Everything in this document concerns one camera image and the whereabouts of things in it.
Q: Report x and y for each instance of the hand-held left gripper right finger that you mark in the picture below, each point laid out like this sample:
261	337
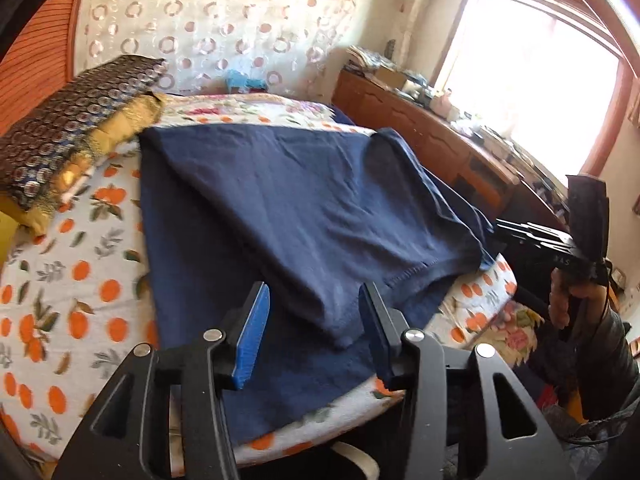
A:
376	340

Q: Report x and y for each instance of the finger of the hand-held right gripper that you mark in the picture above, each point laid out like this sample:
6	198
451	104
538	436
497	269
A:
542	250
530	229

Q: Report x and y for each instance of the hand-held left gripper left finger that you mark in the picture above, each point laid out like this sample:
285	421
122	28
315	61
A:
251	340

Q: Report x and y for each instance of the navy blue printed t-shirt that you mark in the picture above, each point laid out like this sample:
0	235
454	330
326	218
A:
280	210

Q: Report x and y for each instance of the person's right forearm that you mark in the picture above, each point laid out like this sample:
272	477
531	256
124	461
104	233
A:
607	360

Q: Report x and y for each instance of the person's right hand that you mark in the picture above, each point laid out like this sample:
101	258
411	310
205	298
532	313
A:
562	300

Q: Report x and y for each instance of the long wooden cabinet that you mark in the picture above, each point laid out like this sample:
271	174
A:
425	135

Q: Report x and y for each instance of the pink bottle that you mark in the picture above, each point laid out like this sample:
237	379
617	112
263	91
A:
442	101

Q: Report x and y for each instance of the wooden framed window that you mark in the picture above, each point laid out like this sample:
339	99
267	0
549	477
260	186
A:
545	55

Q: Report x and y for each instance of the orange fruit print blanket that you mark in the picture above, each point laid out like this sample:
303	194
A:
75	285

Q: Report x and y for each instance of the cardboard box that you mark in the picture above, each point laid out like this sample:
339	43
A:
390	77

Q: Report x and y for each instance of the navy blue bed cover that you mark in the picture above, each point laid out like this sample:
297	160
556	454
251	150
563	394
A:
341	116

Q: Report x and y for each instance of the folded patterned cloth stack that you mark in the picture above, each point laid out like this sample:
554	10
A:
367	57

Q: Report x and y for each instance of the tied pale window curtain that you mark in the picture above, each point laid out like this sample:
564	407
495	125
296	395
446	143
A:
425	15

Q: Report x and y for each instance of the gold cushion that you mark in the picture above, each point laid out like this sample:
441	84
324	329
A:
117	127

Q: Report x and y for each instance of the blue plastic rack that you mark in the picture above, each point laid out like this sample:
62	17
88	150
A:
245	81

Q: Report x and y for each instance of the dark circle-pattern pillow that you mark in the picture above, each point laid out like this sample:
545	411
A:
70	130

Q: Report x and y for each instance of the wooden slatted wardrobe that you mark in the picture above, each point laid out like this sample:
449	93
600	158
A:
35	75

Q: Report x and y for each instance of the sheer circle-pattern wall curtain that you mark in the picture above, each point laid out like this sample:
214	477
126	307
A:
225	20

